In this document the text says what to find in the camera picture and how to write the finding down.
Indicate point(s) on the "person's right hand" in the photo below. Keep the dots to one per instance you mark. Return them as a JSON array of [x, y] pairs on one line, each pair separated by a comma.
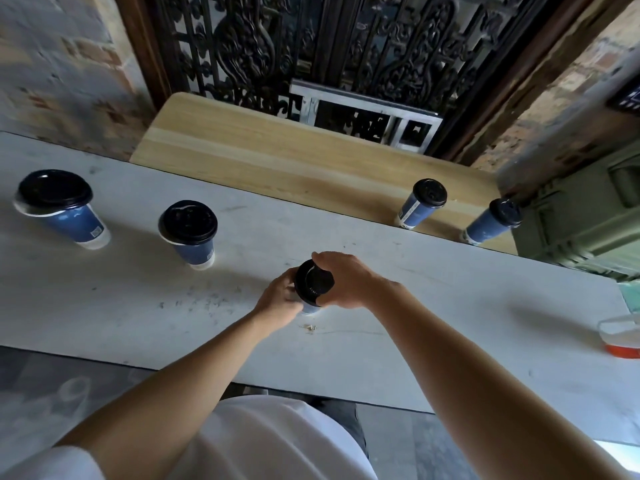
[[357, 282]]

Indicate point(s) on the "person's left hand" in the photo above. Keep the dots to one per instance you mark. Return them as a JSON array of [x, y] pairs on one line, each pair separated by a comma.
[[272, 300]]

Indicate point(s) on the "person's left fingers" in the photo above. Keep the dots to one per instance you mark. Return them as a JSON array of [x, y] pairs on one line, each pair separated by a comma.
[[287, 289]]

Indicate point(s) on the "person's right thumb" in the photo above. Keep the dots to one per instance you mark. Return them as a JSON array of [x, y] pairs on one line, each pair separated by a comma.
[[331, 298]]

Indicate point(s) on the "black plastic cup lid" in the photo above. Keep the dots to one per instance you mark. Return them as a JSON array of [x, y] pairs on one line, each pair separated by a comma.
[[312, 283]]

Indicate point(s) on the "person's right forearm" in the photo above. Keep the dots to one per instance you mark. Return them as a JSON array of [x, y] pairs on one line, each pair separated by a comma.
[[480, 384]]

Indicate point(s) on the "person's left forearm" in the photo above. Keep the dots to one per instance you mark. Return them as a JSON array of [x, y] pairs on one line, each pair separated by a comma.
[[165, 394]]

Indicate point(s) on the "blue paper cup black lid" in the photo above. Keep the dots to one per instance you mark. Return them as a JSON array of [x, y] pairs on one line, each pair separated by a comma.
[[190, 233], [492, 220], [421, 203], [62, 205]]

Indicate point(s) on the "dark trousers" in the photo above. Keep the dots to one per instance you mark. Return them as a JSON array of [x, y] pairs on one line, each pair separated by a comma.
[[345, 419]]

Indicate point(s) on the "light wooden bench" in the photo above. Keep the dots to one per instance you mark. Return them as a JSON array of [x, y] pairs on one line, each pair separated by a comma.
[[300, 154]]

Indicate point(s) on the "white shirt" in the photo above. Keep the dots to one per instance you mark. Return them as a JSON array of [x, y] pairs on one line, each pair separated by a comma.
[[240, 439]]

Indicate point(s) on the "ornate black iron gate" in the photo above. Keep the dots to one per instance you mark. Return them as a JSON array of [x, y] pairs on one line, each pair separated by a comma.
[[320, 44]]

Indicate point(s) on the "green plastic crate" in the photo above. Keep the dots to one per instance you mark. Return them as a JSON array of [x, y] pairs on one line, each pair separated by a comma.
[[585, 214]]

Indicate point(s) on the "clear container with orange base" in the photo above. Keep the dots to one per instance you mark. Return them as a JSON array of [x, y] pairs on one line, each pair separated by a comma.
[[621, 337]]

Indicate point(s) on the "white metal frame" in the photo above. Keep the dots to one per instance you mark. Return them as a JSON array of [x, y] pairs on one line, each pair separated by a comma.
[[367, 117]]

